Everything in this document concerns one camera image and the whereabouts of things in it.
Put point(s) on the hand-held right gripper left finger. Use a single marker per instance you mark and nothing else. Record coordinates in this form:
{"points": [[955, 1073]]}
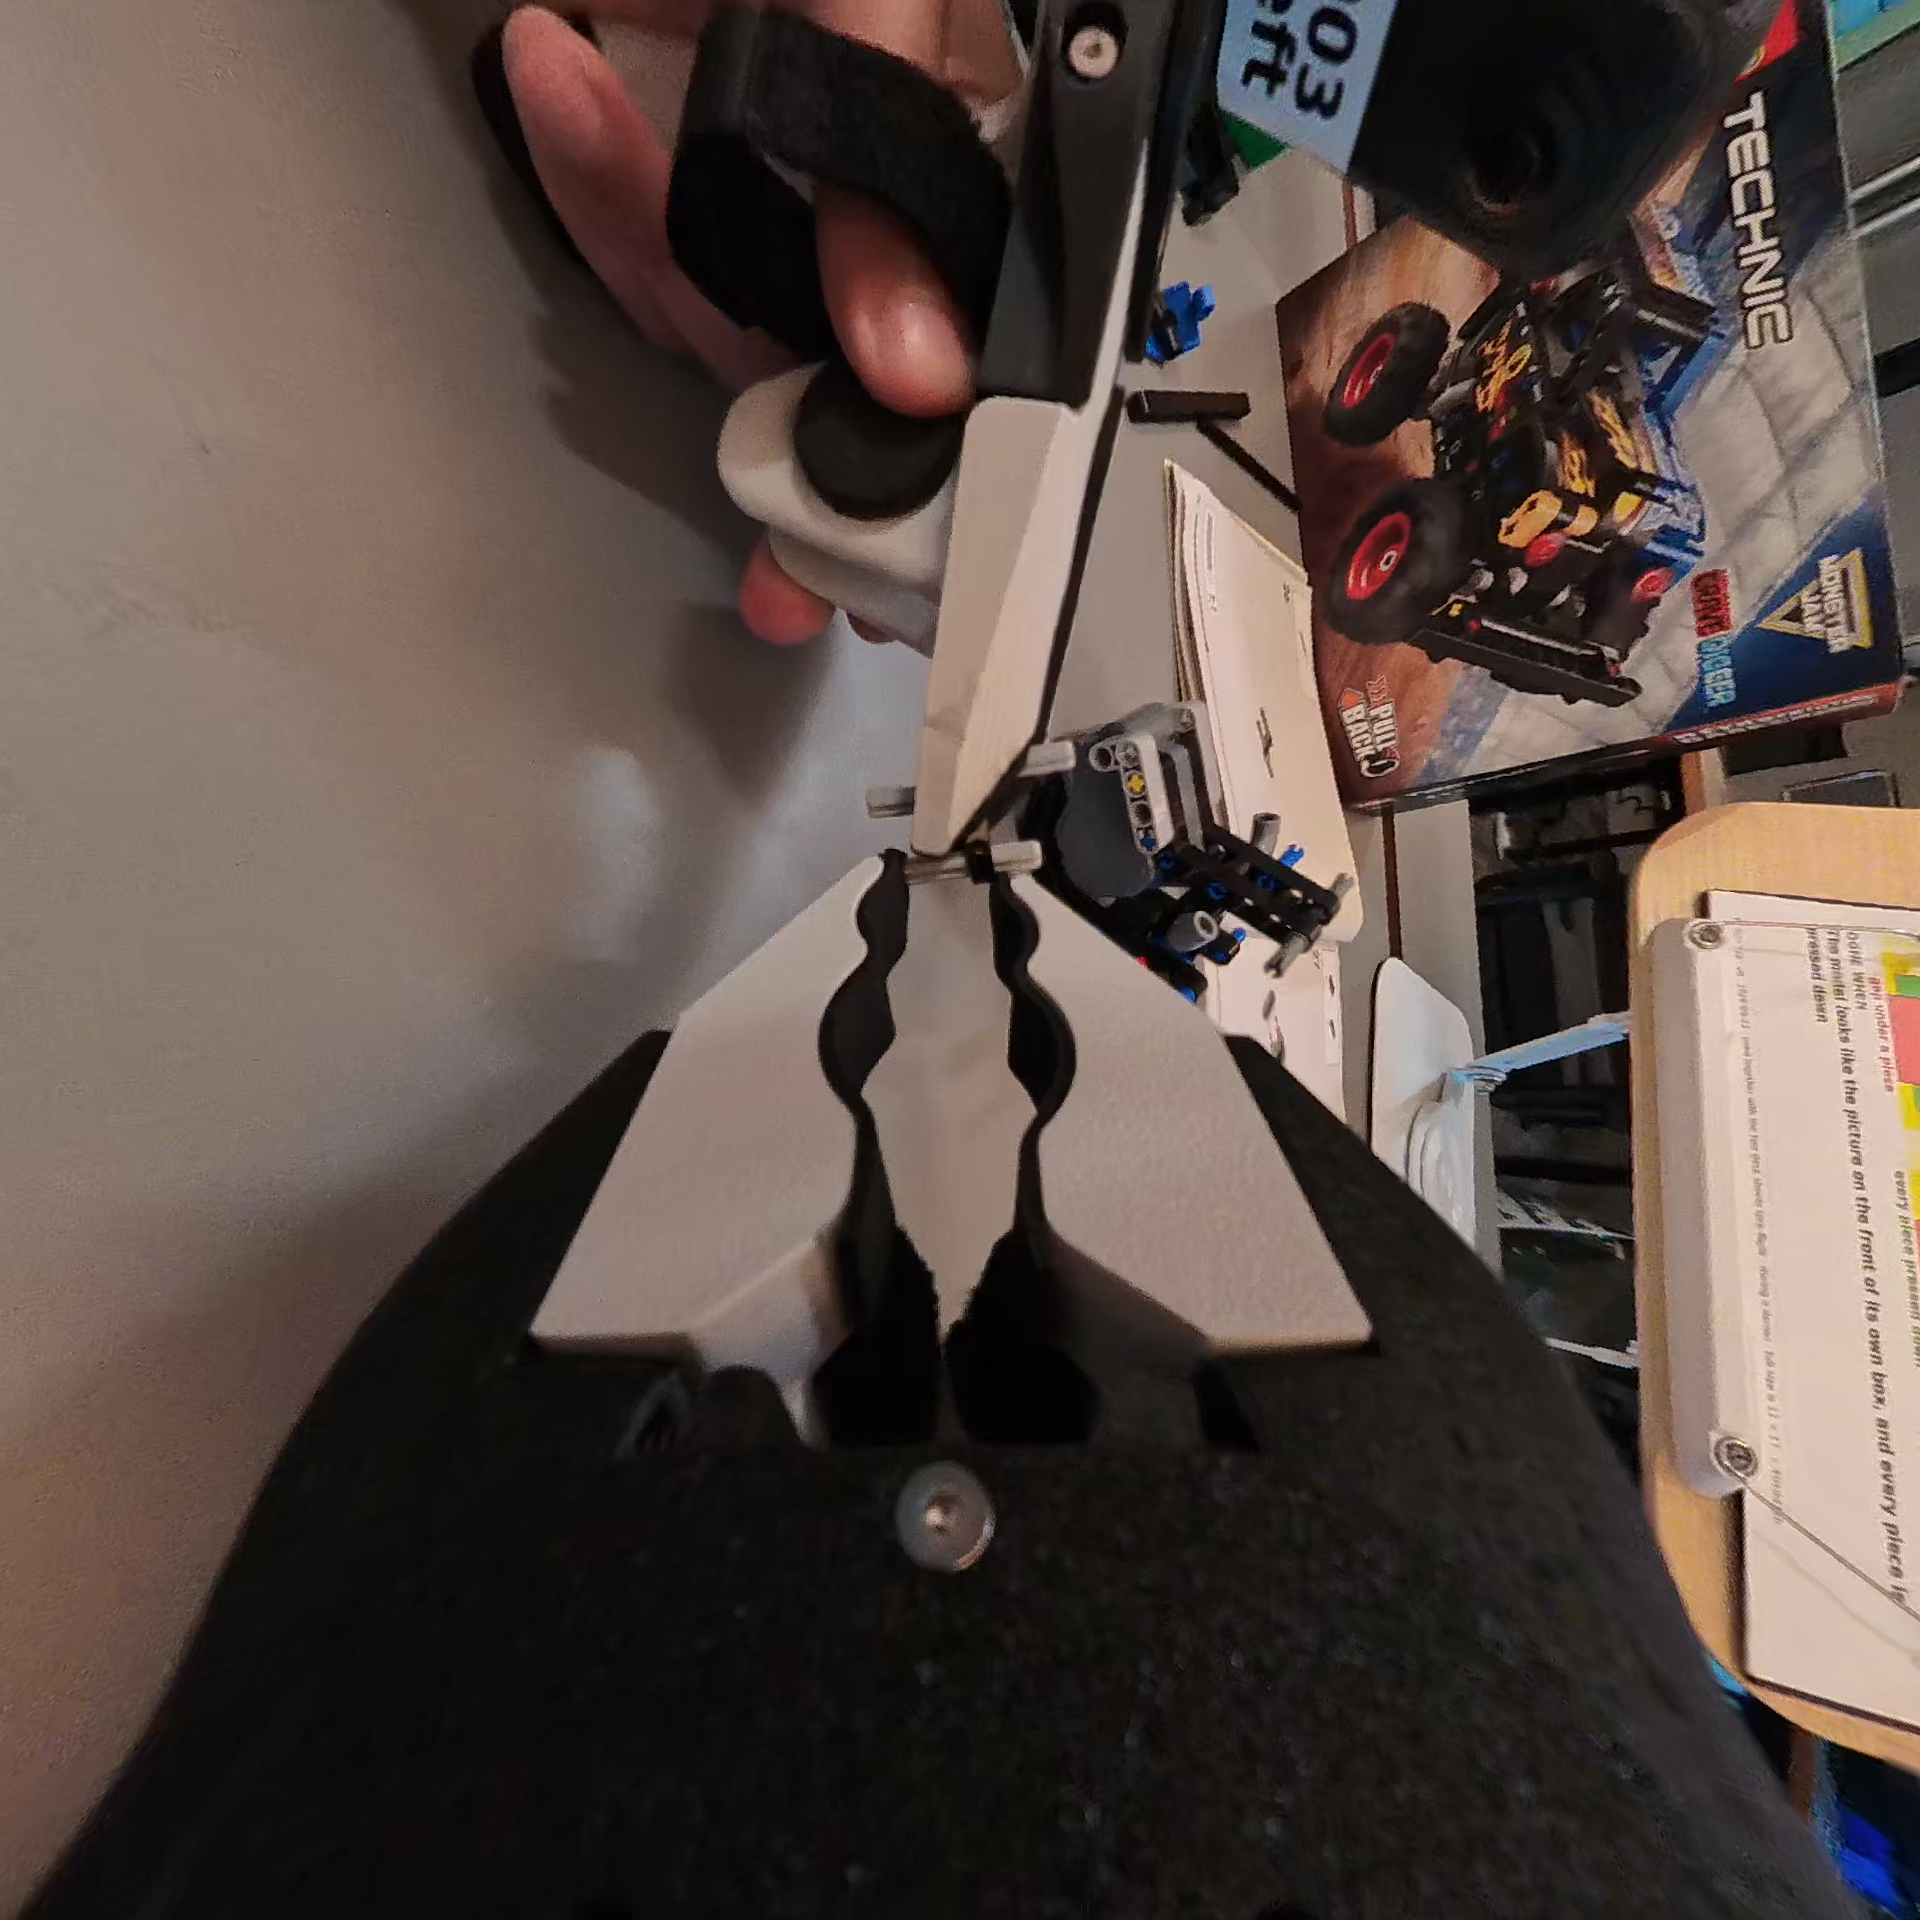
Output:
{"points": [[722, 1184]]}

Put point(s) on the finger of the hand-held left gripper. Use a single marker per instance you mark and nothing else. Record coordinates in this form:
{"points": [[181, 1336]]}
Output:
{"points": [[1005, 600]]}

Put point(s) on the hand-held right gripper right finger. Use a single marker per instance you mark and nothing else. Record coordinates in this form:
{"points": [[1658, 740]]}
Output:
{"points": [[1201, 1201]]}

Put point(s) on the small lego axle connector piece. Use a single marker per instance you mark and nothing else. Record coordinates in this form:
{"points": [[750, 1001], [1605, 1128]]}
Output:
{"points": [[1009, 860]]}

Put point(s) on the single blue lego connector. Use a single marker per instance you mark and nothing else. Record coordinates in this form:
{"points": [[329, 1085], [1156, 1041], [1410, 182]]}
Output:
{"points": [[1182, 319]]}

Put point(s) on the long black lego beam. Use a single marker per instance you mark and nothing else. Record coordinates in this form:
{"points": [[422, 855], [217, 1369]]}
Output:
{"points": [[1185, 406]]}

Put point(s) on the partly built grey lego model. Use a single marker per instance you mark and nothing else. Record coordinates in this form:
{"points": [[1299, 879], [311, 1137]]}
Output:
{"points": [[1103, 849]]}

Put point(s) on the thin black lego axle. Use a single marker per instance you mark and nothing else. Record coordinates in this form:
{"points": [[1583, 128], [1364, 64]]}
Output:
{"points": [[1254, 464]]}

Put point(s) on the lego set box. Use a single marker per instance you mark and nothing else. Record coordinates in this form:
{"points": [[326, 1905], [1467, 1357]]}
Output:
{"points": [[1577, 450]]}

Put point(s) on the person's left hand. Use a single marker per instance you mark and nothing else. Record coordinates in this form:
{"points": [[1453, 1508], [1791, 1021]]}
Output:
{"points": [[601, 165]]}

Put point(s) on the white stand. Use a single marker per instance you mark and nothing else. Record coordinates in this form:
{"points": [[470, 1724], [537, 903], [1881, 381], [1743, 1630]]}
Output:
{"points": [[1426, 1109]]}

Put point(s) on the open instruction booklet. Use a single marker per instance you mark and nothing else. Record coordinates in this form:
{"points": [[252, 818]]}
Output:
{"points": [[1254, 629]]}

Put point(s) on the white plastic panel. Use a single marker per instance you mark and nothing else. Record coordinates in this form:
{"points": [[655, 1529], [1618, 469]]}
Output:
{"points": [[1694, 1201]]}

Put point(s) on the wooden board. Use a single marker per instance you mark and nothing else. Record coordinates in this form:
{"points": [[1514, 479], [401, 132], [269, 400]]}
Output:
{"points": [[1666, 1589]]}

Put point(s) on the printed instruction sheet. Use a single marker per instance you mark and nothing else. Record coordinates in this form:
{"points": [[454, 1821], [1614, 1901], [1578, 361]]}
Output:
{"points": [[1838, 1349]]}

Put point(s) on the blue plastic bin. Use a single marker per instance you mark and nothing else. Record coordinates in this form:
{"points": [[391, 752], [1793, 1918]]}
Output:
{"points": [[1868, 1845]]}

